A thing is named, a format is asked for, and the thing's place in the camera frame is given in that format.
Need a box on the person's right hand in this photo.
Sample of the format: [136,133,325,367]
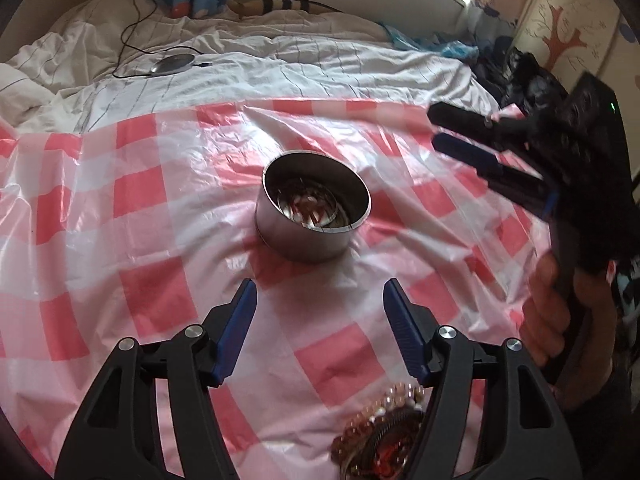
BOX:
[520,250,620,411]

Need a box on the tree printed wardrobe panel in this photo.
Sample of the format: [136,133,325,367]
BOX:
[515,0,640,88]

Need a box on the white striped duvet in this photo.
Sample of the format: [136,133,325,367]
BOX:
[0,0,501,137]

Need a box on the black cable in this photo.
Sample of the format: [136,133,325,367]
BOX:
[111,0,211,79]

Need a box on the blue plastic bag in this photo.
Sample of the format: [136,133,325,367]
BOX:
[380,20,481,62]

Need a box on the pale printed curtain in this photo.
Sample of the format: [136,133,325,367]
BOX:
[462,0,542,47]

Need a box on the black jacket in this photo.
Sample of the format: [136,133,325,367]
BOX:
[470,35,573,117]

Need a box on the amber bead bracelet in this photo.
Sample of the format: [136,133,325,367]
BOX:
[330,407,396,480]

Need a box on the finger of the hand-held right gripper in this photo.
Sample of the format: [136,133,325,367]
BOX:
[428,102,532,152]
[432,133,557,220]

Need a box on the red checkered plastic sheet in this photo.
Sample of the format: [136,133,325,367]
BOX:
[0,95,557,480]

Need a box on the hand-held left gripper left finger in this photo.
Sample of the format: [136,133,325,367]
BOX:
[54,278,258,480]

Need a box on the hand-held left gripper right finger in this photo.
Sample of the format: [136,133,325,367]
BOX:
[382,278,583,480]

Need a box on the round metal tin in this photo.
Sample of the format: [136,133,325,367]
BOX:
[255,151,373,262]

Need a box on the round grey device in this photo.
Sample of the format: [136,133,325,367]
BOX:
[150,53,197,77]

